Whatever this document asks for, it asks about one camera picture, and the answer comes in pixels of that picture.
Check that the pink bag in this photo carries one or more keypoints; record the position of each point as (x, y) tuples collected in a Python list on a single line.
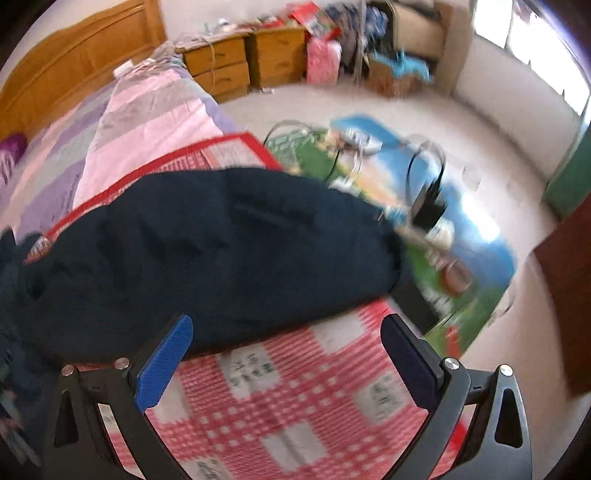
[(323, 62)]

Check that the red box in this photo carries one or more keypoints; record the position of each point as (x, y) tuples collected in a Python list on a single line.
[(314, 18)]

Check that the green curtain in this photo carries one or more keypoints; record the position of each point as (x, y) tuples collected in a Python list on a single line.
[(570, 180)]

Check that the colourful printed floor mat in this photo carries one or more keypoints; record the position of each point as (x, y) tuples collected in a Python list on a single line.
[(475, 240)]

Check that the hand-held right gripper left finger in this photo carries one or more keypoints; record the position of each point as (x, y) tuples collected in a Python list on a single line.
[(164, 360)]

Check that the small cardboard box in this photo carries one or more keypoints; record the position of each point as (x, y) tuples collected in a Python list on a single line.
[(392, 81)]

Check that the brown wooden door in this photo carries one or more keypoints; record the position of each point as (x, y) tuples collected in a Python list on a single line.
[(570, 300)]

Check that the wooden nightstand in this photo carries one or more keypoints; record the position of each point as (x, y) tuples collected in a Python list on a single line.
[(217, 67), (277, 55)]

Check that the wooden headboard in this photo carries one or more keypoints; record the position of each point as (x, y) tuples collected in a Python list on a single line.
[(69, 60)]

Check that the dark navy padded jacket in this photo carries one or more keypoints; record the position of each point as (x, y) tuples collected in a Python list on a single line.
[(207, 254)]

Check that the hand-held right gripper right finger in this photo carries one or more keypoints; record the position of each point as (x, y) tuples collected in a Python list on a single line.
[(411, 364)]

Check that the red checkered blanket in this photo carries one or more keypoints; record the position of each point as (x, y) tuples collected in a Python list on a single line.
[(286, 406)]

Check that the purple cloth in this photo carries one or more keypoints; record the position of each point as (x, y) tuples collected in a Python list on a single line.
[(11, 154)]

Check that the window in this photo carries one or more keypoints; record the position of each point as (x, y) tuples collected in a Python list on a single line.
[(531, 37)]

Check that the black power adapter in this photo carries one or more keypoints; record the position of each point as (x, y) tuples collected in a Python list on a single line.
[(427, 210)]

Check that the pile of clothes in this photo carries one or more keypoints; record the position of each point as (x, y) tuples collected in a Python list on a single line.
[(360, 32)]

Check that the large cardboard box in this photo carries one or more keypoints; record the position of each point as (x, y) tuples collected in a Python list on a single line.
[(420, 27)]

